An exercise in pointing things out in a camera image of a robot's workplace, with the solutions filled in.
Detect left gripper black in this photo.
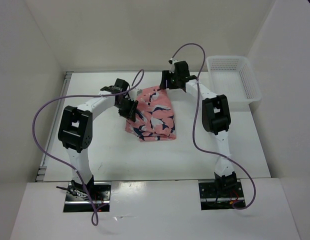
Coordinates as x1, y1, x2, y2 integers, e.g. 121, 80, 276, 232
115, 97, 139, 122

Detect pink shark print shorts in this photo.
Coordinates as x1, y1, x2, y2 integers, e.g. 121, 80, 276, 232
125, 86, 177, 142

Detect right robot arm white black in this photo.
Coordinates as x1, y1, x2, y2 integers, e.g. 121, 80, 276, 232
159, 58, 237, 197

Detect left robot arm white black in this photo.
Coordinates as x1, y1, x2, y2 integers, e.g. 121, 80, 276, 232
58, 78, 138, 200

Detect white plastic basket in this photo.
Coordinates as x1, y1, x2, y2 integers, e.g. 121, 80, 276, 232
206, 55, 262, 104

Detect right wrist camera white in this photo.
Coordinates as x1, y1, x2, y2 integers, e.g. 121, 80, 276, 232
168, 58, 180, 74

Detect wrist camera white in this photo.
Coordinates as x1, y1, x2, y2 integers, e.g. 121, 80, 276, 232
127, 88, 143, 101
168, 58, 180, 74

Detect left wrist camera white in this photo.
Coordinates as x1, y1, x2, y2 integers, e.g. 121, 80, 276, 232
127, 88, 143, 101

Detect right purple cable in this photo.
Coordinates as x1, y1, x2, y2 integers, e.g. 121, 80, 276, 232
171, 43, 258, 210

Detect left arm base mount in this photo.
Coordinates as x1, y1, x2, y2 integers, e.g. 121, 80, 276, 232
63, 181, 112, 213

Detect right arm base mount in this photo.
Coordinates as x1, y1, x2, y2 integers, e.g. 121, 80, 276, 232
198, 180, 246, 211

